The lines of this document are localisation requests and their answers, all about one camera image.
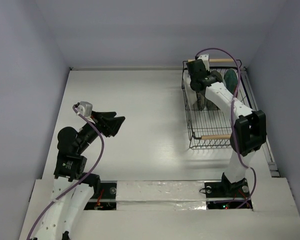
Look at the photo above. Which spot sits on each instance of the blue floral plate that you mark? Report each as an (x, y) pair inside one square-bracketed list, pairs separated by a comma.
[(200, 101)]

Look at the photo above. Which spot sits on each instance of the black wire dish rack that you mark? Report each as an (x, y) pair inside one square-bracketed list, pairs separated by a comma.
[(210, 129)]

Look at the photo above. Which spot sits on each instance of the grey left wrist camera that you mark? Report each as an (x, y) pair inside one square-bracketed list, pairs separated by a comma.
[(83, 108)]

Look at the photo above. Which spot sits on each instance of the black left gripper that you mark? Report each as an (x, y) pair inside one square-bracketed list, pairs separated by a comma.
[(110, 124)]

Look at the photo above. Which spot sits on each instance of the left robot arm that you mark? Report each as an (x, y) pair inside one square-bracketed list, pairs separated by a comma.
[(72, 186)]

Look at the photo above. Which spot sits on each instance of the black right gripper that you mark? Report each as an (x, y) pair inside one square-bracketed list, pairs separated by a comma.
[(201, 99)]

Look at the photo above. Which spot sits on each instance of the teal and red plate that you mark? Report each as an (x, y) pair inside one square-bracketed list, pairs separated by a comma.
[(231, 81)]

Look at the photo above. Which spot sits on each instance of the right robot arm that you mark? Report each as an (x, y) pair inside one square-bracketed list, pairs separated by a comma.
[(248, 127)]

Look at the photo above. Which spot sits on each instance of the dark reindeer plate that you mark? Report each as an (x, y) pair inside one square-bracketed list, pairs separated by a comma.
[(209, 104)]

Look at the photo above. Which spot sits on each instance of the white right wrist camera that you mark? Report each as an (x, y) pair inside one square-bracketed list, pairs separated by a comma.
[(206, 60)]

